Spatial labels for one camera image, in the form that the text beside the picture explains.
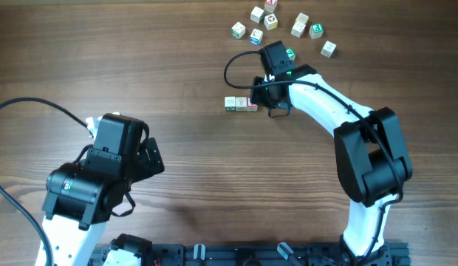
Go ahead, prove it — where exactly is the plain white top block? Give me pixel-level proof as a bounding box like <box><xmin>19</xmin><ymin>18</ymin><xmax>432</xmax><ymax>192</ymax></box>
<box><xmin>250</xmin><ymin>7</ymin><xmax>264</xmax><ymax>24</ymax></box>

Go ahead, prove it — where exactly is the black camera cable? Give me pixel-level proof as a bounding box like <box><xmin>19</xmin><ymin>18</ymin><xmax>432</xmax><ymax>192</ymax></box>
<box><xmin>223</xmin><ymin>50</ymin><xmax>406</xmax><ymax>265</ymax></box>
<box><xmin>0</xmin><ymin>97</ymin><xmax>90</xmax><ymax>266</ymax></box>

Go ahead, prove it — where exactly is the green edged picture block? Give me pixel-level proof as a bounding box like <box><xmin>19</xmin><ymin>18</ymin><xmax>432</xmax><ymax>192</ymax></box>
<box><xmin>231</xmin><ymin>22</ymin><xmax>246</xmax><ymax>39</ymax></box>

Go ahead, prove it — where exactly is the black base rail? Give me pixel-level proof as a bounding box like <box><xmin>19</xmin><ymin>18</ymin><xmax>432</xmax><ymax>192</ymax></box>
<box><xmin>90</xmin><ymin>242</ymin><xmax>411</xmax><ymax>266</ymax></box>

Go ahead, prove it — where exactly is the red X letter block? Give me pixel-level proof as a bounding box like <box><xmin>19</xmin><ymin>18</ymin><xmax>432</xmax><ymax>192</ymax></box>
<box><xmin>264</xmin><ymin>0</ymin><xmax>278</xmax><ymax>13</ymax></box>

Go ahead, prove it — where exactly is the plain white block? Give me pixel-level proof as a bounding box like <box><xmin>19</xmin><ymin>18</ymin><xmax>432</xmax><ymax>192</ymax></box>
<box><xmin>321</xmin><ymin>41</ymin><xmax>336</xmax><ymax>58</ymax></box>
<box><xmin>250</xmin><ymin>7</ymin><xmax>264</xmax><ymax>24</ymax></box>

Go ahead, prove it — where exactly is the red I letter block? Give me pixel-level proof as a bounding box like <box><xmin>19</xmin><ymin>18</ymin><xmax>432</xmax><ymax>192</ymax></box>
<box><xmin>247</xmin><ymin>98</ymin><xmax>258</xmax><ymax>112</ymax></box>

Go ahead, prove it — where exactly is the white block beside tan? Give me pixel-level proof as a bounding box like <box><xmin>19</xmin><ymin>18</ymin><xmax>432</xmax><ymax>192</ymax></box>
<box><xmin>291</xmin><ymin>21</ymin><xmax>306</xmax><ymax>38</ymax></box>

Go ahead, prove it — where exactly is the blue edged picture block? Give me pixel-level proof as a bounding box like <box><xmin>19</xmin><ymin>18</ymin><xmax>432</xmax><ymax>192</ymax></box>
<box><xmin>249</xmin><ymin>29</ymin><xmax>263</xmax><ymax>46</ymax></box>

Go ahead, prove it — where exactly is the right black camera cable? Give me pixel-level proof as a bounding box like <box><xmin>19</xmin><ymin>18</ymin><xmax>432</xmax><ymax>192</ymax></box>
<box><xmin>223</xmin><ymin>50</ymin><xmax>406</xmax><ymax>265</ymax></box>

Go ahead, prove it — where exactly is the white Y letter block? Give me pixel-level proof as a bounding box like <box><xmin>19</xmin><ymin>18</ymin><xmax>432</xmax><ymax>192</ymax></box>
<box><xmin>235</xmin><ymin>97</ymin><xmax>247</xmax><ymax>112</ymax></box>

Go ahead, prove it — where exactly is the left black camera cable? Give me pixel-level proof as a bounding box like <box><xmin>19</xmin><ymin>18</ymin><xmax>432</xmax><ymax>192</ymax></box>
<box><xmin>0</xmin><ymin>97</ymin><xmax>90</xmax><ymax>266</ymax></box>

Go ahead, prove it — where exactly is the plain white right block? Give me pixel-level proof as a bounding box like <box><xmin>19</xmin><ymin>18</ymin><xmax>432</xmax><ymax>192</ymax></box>
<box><xmin>321</xmin><ymin>41</ymin><xmax>336</xmax><ymax>58</ymax></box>

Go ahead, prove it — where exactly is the tan wooden block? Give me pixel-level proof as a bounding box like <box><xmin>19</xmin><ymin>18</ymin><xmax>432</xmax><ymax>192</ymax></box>
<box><xmin>295</xmin><ymin>13</ymin><xmax>309</xmax><ymax>25</ymax></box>

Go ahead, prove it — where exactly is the green J letter block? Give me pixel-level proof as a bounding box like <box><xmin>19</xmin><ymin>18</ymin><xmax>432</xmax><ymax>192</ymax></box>
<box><xmin>309</xmin><ymin>23</ymin><xmax>324</xmax><ymax>39</ymax></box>

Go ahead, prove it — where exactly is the green bottomed white block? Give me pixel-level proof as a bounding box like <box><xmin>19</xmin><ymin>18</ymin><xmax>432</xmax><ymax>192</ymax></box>
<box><xmin>225</xmin><ymin>96</ymin><xmax>236</xmax><ymax>112</ymax></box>

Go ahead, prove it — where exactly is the green Z letter block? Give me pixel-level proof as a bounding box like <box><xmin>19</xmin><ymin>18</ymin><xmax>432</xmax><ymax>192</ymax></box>
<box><xmin>286</xmin><ymin>47</ymin><xmax>296</xmax><ymax>61</ymax></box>

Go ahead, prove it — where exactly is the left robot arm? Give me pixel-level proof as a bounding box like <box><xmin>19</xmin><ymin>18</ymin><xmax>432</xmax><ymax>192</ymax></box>
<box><xmin>35</xmin><ymin>113</ymin><xmax>165</xmax><ymax>265</ymax></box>

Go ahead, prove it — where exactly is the yellow edged picture block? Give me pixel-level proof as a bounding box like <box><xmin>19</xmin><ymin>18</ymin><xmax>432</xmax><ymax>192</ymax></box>
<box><xmin>264</xmin><ymin>13</ymin><xmax>278</xmax><ymax>30</ymax></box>

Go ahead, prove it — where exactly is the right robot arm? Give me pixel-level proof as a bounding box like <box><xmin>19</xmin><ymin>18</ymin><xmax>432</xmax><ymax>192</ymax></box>
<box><xmin>250</xmin><ymin>41</ymin><xmax>413</xmax><ymax>265</ymax></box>

